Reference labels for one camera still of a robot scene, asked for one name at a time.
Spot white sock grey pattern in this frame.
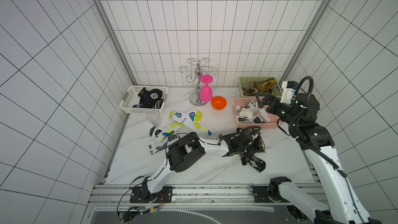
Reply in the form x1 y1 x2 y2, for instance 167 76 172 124
235 101 271 123

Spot yellow brown plaid sock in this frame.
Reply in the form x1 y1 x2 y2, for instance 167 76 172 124
258 78 277 93

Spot brown tan striped sock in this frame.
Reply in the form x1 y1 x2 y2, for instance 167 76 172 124
242 82 260 96

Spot black sock white logo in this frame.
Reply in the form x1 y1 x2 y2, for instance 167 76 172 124
138 88 163 108

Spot black white sock pile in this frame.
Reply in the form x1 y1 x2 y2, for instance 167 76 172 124
246 132 265 154

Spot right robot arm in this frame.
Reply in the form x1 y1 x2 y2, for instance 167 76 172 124
256 76 380 224

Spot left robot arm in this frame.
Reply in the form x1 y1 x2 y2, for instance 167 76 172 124
142 126 266 198

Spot pink plastic basket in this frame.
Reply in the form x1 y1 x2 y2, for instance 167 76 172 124
233 97 279 129

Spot green plastic basket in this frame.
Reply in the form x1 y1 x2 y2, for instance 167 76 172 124
238 76 282 98

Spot white plastic basket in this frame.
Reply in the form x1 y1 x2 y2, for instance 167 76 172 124
119 85 169 115

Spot black grey argyle sock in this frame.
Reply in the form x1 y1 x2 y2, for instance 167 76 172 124
240 155 266 173

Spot orange plastic bowl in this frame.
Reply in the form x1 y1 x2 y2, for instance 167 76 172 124
211 96 228 111

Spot white sock yellow blue patches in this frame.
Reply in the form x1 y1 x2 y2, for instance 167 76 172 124
169 110 217 140

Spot pink plastic goblet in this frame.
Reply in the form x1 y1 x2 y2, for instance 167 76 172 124
200 75 214 102

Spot chrome cup holder stand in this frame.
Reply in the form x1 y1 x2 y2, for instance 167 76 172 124
179 58 218 107

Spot clear drinking glass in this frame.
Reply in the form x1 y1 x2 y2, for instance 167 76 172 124
147 112 162 127

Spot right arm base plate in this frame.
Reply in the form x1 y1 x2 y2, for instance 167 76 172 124
249 185 289 203

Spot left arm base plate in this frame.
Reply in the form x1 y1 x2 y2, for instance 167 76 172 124
130 186 173 204

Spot aluminium rail frame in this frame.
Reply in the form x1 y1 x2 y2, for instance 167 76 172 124
81 183 346 224

